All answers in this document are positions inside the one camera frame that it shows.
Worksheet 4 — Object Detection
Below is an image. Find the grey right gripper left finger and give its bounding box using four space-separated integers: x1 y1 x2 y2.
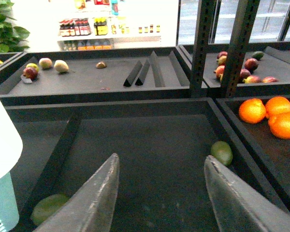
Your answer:
35 153 119 232

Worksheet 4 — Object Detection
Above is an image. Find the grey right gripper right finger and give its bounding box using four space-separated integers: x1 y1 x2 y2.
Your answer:
203 156 290 232

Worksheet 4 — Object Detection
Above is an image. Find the green avocado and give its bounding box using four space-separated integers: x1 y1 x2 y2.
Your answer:
210 141 233 166
30 194 70 226

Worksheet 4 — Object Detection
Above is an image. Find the light teal plastic basket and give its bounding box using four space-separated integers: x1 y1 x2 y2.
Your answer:
0 101 23 232

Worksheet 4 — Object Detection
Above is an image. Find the pale mango fruit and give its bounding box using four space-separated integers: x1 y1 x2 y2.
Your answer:
54 60 69 73

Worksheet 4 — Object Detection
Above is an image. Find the black display tray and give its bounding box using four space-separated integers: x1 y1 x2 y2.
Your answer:
0 47 191 106
6 98 285 232

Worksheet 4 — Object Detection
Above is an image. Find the orange fruit front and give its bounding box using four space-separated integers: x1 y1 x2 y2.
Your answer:
268 113 290 139

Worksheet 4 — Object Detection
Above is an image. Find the orange fruit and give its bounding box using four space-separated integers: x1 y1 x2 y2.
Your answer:
238 98 266 124
268 113 290 139
265 96 290 119

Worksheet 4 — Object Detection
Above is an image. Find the orange fruit left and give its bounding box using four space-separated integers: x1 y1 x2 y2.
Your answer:
238 98 266 124

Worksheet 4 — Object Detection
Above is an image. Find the orange fruit middle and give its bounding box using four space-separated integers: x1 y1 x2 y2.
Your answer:
265 96 290 119

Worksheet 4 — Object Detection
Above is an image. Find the black triangular divider left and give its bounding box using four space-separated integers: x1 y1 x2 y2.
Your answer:
123 61 143 87

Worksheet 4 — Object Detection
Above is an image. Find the black triangular divider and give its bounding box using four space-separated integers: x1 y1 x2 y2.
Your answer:
135 59 150 86
123 61 143 87

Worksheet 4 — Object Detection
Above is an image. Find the black triangular divider right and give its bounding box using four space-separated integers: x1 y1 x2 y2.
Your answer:
135 59 150 86

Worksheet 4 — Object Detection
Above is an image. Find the black rear display tray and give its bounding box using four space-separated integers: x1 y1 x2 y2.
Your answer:
0 47 191 106

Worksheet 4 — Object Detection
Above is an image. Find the brown fruit center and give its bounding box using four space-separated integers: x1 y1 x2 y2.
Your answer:
96 61 107 69

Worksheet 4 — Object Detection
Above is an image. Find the red apple left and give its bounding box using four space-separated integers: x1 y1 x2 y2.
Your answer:
23 67 38 80

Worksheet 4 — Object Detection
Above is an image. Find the shelf of sauce bottles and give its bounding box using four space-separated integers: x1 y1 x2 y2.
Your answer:
58 0 161 49

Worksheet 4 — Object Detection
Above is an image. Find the green potted plant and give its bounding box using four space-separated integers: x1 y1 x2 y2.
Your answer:
0 0 30 53

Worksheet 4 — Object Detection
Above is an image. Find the black metal upright post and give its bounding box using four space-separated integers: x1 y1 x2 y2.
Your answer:
189 0 218 98

